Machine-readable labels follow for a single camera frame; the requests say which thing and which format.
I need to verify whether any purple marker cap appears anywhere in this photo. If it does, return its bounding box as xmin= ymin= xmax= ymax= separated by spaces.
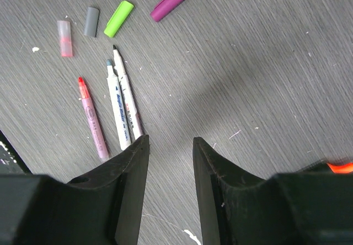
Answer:
xmin=151 ymin=0 xmax=184 ymax=22

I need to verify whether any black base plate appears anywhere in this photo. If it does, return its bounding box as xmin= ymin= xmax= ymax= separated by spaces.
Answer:
xmin=0 ymin=132 xmax=31 ymax=175

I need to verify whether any green capped marker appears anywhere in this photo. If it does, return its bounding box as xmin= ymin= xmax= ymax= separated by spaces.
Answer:
xmin=113 ymin=45 xmax=143 ymax=140

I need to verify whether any clear pink pen cap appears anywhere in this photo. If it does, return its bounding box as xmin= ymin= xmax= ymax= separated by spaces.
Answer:
xmin=57 ymin=20 xmax=73 ymax=57

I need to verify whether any grey capped white marker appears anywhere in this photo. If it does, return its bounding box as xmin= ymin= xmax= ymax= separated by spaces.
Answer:
xmin=106 ymin=60 xmax=131 ymax=151

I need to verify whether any grey marker cap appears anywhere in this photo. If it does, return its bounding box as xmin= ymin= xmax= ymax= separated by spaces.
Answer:
xmin=83 ymin=7 xmax=100 ymax=37

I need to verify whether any pink pen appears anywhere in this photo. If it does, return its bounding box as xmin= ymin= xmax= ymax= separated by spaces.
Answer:
xmin=78 ymin=77 xmax=109 ymax=162

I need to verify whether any green marker cap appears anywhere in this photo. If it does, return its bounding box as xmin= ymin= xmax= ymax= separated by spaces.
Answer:
xmin=104 ymin=1 xmax=134 ymax=38

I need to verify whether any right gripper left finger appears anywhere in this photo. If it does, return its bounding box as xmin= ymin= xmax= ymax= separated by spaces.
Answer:
xmin=1 ymin=135 xmax=149 ymax=244

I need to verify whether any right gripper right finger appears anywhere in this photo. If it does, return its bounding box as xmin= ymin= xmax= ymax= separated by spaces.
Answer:
xmin=192 ymin=137 xmax=352 ymax=244

